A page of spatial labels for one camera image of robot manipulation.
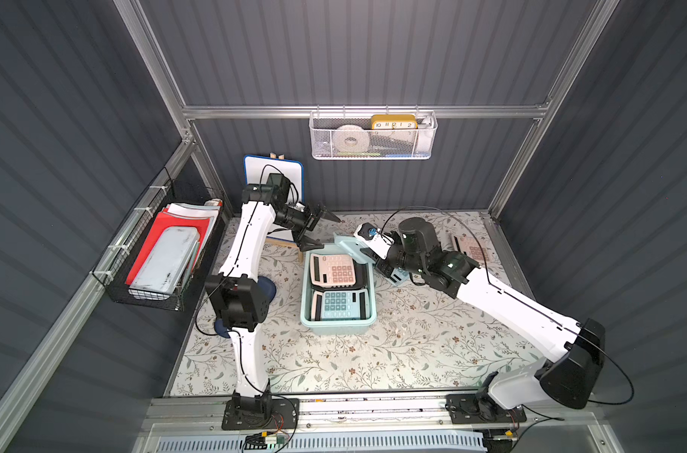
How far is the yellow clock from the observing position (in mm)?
884

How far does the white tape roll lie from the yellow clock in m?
0.06

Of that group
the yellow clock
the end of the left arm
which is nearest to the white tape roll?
the yellow clock

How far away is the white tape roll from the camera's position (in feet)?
2.76
